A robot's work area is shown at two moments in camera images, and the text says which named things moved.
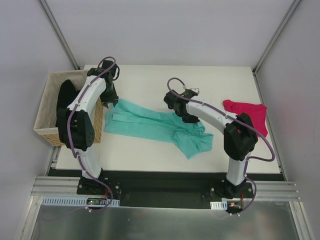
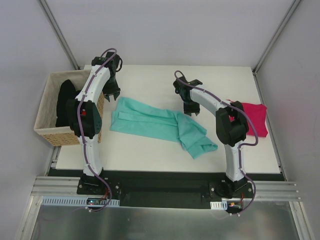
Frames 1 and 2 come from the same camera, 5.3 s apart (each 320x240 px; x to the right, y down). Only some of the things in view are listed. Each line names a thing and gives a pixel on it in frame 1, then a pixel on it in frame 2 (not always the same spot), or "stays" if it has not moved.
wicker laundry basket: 45,123 stays
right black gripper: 190,118 to 191,108
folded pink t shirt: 257,113 stays
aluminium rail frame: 47,185 stays
